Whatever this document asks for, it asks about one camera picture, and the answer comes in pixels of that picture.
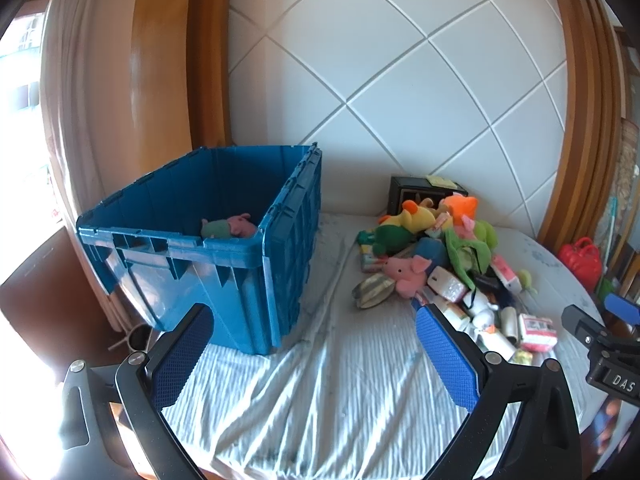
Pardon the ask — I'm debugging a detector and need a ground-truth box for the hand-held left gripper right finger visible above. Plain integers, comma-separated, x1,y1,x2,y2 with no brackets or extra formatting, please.
416,304,583,480

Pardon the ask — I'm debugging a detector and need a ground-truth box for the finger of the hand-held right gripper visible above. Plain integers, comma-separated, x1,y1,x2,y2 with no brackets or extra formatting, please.
561,305,610,347
604,292,640,328

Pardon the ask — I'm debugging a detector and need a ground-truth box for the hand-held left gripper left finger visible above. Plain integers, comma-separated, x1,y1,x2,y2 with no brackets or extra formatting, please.
59,302,216,480

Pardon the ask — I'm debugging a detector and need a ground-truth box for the red bordered tissue pack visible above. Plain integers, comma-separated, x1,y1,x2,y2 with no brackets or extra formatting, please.
517,312,558,353
426,266,468,303

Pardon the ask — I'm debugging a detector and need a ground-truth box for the white roll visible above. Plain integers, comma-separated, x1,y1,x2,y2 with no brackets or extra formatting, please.
500,306,521,346

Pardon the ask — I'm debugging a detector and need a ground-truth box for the blue plastic crate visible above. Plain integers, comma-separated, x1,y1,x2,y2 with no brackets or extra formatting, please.
76,144,322,356

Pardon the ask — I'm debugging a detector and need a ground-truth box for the green cup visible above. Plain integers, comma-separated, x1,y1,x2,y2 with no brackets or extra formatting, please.
597,277,621,306

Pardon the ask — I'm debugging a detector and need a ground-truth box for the white toy figure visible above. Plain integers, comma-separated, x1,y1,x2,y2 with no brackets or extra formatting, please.
462,292,499,332

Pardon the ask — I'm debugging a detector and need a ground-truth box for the red toy suitcase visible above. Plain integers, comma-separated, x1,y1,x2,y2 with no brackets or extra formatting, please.
558,236,603,293

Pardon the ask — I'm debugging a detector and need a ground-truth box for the black folding umbrella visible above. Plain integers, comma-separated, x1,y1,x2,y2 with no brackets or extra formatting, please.
470,274,501,294

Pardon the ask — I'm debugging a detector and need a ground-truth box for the pink tissue pack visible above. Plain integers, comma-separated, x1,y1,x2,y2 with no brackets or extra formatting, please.
490,255,519,291

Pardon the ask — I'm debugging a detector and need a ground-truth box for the large pink pig plush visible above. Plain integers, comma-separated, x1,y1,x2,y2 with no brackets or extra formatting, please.
382,255,433,297

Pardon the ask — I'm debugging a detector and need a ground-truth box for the striped silver pouch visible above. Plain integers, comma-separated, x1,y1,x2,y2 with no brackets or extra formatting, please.
351,275,399,309

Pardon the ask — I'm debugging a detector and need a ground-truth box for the blue plush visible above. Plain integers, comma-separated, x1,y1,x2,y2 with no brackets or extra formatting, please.
415,237,451,271

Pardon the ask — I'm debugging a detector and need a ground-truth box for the small grey-green plush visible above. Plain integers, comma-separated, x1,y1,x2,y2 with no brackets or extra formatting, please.
201,218,232,240

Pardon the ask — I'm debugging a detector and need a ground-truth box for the pink and green packet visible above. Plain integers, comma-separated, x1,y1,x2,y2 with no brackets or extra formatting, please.
359,245,389,274

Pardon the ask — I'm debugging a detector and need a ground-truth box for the green frog plush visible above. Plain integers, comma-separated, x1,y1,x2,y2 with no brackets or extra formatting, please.
472,220,499,252

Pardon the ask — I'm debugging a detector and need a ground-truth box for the dark green plush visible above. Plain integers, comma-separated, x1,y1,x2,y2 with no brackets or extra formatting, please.
357,225,426,257

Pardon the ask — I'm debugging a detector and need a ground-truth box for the small pink pig plush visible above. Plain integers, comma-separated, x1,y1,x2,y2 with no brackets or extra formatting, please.
227,213,258,238

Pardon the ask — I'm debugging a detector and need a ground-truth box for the brown nightstand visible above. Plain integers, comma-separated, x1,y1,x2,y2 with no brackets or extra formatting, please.
0,227,128,466

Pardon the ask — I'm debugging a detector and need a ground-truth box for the yellow and orange plush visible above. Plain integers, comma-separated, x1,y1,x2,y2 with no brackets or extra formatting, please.
378,199,437,234

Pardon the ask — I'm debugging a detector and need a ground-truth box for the black box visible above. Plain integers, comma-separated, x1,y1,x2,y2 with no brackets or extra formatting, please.
387,175,469,216

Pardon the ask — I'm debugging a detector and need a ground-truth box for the beige curtain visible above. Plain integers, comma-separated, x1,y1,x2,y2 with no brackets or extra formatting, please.
40,0,146,223

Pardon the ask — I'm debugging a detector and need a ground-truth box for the white padded headboard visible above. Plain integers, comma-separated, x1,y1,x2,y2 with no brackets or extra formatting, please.
227,0,572,242

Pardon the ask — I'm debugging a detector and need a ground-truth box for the wooden headboard frame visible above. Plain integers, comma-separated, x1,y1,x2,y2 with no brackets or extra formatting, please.
537,0,632,256
131,0,234,157

